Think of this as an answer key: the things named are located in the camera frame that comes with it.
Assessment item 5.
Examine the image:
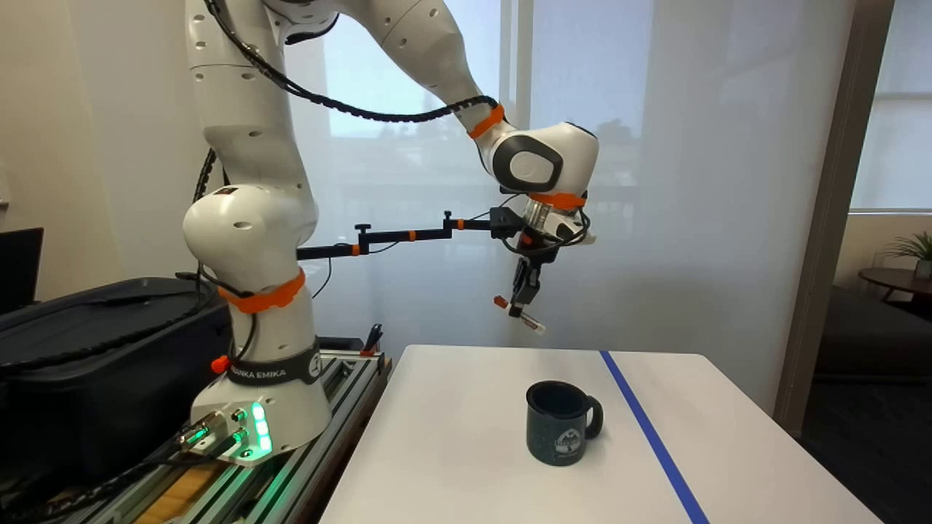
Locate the dark teal enamel mug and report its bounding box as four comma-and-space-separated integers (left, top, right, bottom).
525, 378, 607, 470

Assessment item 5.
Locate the blue tape line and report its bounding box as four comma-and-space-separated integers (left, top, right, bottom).
598, 348, 715, 524

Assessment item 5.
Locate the black monitor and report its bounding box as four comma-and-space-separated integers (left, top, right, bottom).
0, 224, 48, 316

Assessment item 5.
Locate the green potted plant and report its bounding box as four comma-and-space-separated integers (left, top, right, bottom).
898, 230, 932, 284

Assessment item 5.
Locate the aluminium rail robot base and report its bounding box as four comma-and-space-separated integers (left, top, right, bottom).
55, 345, 391, 524

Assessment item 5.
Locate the black corrugated cable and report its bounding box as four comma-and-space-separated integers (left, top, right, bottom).
189, 0, 505, 214

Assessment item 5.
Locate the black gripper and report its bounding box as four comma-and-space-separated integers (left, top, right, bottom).
489, 199, 595, 317

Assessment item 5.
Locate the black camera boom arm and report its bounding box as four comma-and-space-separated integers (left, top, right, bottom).
294, 211, 502, 262

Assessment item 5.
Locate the red and white marker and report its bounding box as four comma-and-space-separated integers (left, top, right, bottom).
489, 295, 550, 336

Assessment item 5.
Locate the black fabric case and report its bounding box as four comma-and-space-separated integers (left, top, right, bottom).
0, 275, 236, 499

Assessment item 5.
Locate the dark round side table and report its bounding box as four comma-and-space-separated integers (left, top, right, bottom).
857, 266, 932, 317

